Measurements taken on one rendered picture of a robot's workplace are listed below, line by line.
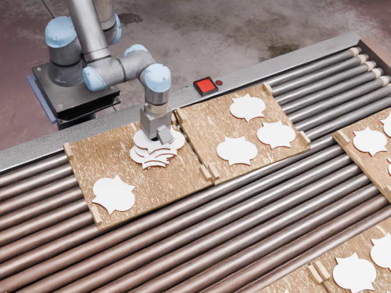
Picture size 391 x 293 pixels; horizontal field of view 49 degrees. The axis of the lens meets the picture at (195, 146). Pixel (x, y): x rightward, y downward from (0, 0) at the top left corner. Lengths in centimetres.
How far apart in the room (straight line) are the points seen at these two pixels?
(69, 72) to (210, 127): 56
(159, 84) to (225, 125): 46
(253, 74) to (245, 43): 158
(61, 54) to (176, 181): 61
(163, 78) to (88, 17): 27
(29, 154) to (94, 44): 50
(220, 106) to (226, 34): 185
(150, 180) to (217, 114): 39
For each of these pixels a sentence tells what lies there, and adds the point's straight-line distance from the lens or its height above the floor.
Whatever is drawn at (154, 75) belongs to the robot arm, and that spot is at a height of 131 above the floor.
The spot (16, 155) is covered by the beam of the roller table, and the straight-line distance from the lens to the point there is 161.
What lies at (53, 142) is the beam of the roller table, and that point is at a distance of 161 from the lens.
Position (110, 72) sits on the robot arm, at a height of 128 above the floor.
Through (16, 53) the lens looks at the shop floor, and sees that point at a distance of 332.
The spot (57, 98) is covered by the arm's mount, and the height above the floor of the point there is 95.
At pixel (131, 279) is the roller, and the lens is 135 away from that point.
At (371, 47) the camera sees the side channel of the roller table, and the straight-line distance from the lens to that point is 219.
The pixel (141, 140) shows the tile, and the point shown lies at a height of 99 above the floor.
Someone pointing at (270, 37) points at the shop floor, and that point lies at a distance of 357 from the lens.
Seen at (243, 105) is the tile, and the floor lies 95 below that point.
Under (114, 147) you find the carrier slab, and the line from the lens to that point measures 155.
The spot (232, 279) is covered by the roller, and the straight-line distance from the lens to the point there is 138.
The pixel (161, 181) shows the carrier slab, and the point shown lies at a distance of 147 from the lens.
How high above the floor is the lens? 220
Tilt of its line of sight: 54 degrees down
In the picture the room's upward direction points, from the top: 11 degrees clockwise
